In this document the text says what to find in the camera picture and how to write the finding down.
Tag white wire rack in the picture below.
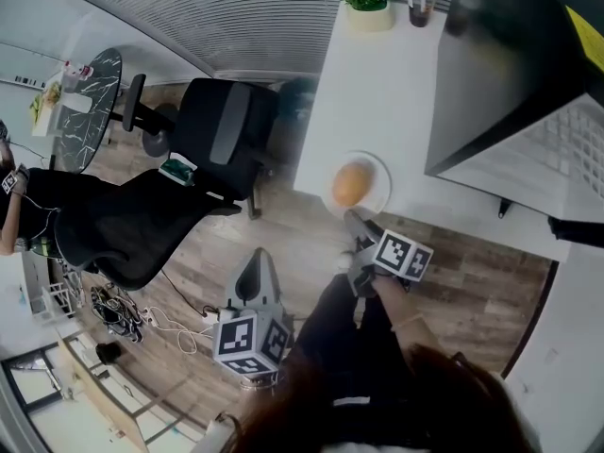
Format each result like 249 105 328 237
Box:
26 256 87 326

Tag bundle of black cables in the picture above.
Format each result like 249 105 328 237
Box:
88 284 144 346

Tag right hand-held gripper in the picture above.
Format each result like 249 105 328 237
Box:
343 209 435 299

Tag white cable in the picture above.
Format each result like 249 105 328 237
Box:
159 312 217 357

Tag light wooden cabinet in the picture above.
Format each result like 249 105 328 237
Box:
55 331 159 453

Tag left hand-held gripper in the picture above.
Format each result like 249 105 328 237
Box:
211 246 292 382

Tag person's black trousers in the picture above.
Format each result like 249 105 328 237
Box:
281 272 416 424

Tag white round plate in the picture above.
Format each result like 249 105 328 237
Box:
324 149 394 220

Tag clear cup with red label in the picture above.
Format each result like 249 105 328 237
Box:
59 59 92 94

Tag teal and white pack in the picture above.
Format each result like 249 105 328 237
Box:
157 155 198 189

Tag thin gold bracelet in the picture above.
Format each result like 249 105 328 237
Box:
390 312 427 333

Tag dark blurry bag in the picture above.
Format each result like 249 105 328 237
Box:
279 76 318 123

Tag black office chair with headrest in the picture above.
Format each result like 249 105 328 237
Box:
121 73 282 220

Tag white paper box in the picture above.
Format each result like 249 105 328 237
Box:
29 91 94 138

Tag black cable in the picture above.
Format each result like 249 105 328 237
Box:
159 266 211 316

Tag clear plastic drink cup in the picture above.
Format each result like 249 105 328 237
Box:
402 0 445 29

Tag round orange food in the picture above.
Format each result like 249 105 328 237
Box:
331 161 375 208

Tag person's right forearm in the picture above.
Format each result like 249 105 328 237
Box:
372 275 455 365

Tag black marble round table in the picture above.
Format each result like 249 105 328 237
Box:
48 46 124 175

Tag black mesh office chair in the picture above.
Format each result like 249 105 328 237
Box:
53 166 243 293

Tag black round object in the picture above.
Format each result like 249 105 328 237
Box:
94 342 123 367

